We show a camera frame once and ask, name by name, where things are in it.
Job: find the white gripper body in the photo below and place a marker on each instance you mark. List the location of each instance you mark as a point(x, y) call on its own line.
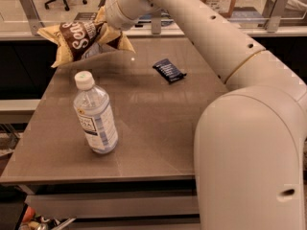
point(112, 11)

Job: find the brown sea salt chip bag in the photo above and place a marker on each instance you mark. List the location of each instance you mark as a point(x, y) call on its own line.
point(78, 40)

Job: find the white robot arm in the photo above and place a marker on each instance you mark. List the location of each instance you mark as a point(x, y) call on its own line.
point(249, 143)

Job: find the dark blue snack bar wrapper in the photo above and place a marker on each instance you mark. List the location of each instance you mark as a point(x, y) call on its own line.
point(168, 71)

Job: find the clear plastic water bottle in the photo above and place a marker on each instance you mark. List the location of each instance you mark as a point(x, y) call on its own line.
point(92, 105)

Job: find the grey table drawer front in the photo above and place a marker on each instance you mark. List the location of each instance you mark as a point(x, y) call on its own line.
point(115, 205)

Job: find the middle metal glass post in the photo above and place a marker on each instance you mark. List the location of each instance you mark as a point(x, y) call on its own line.
point(156, 23)

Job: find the metal glass post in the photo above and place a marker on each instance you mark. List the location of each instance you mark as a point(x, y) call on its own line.
point(273, 22)
point(156, 23)
point(32, 15)

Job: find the left metal glass post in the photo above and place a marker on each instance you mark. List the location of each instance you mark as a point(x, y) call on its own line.
point(32, 15)

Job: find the right metal glass post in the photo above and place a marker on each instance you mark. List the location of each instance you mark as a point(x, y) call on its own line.
point(273, 22)

